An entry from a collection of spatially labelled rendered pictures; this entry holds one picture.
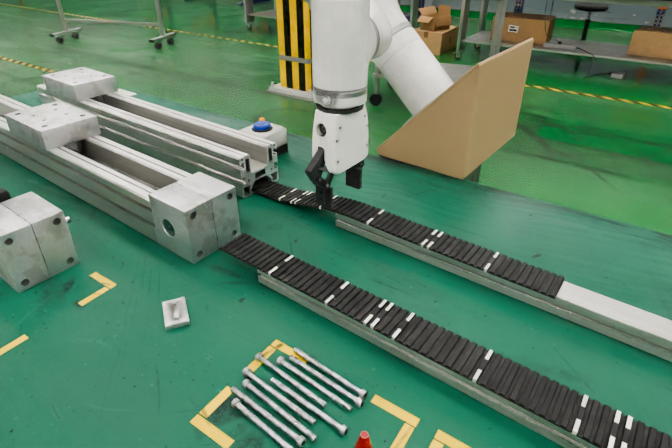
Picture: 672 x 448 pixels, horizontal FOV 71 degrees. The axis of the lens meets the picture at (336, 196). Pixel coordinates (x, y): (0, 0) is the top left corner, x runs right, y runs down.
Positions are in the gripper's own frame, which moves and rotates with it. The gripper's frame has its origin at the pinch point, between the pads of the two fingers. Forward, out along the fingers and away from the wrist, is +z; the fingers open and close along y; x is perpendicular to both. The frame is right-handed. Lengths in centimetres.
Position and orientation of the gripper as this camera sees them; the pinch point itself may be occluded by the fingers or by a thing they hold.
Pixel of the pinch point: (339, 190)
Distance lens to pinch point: 81.0
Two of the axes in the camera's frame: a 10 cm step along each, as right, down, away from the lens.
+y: 6.0, -3.9, 7.0
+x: -8.0, -2.9, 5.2
